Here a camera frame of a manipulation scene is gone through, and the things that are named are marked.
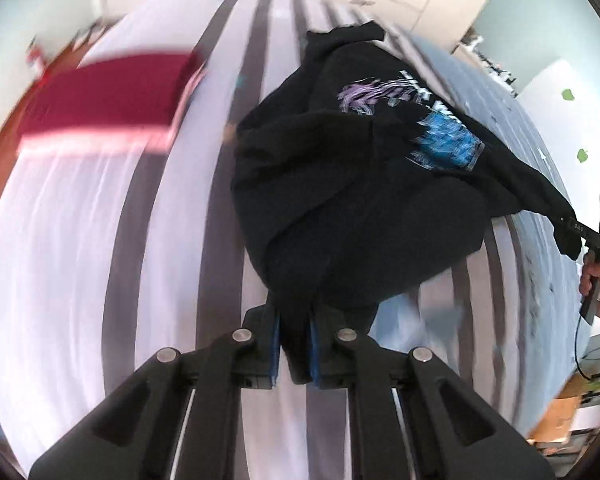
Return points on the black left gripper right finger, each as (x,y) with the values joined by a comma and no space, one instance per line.
(410,415)

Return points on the cardboard box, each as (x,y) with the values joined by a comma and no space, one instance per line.
(555,426)

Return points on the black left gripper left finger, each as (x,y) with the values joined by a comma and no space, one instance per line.
(176,417)

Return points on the striped grey white bedsheet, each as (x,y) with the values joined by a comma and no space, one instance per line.
(104,260)

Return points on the black printed hoodie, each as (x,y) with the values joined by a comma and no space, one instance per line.
(354,181)

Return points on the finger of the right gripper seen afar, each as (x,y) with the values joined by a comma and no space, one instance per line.
(574,227)

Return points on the pink folded garment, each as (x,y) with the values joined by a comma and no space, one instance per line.
(84,142)

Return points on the dark red folded garment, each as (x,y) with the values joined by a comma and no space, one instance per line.
(138,90)

